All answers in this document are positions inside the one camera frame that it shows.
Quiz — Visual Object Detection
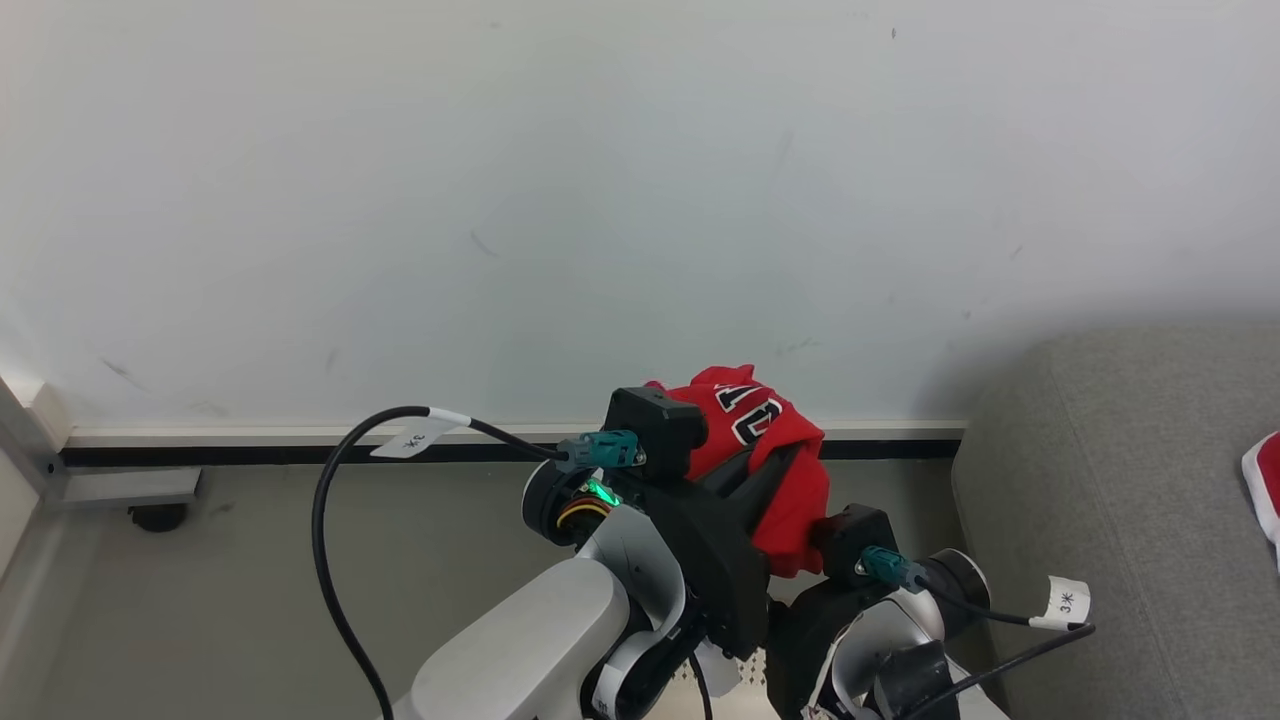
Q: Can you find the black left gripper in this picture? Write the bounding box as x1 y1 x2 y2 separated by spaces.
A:
625 443 803 661

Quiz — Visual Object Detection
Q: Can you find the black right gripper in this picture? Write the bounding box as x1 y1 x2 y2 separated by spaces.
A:
765 575 873 720

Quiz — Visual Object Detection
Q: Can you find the red jersey with number print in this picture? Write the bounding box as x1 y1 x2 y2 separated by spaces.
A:
645 364 831 579

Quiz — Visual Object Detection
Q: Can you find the red jersey garment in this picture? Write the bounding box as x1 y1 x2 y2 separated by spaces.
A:
1240 430 1280 576

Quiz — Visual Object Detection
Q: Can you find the grey fabric sofa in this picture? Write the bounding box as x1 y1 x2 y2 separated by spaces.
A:
950 325 1280 720

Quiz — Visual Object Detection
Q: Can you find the pink perforated laundry basket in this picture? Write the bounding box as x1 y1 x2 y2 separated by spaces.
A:
640 645 1011 720

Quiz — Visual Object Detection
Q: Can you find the white and black baseboard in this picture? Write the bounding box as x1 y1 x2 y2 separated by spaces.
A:
60 418 969 469

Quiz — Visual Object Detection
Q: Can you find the black right camera cable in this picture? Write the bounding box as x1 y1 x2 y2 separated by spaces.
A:
857 546 1097 720

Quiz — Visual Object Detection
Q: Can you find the black camera cable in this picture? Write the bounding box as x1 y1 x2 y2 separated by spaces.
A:
857 546 1097 720
311 405 643 720

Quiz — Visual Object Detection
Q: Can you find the white cable label tag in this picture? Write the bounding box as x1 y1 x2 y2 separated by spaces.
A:
369 407 472 460
1029 576 1092 632

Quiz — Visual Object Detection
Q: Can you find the black left camera cable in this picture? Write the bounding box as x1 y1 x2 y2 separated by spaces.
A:
311 405 643 720

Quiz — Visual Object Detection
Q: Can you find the grey metal cart frame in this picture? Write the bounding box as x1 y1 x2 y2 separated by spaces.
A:
0 375 203 581

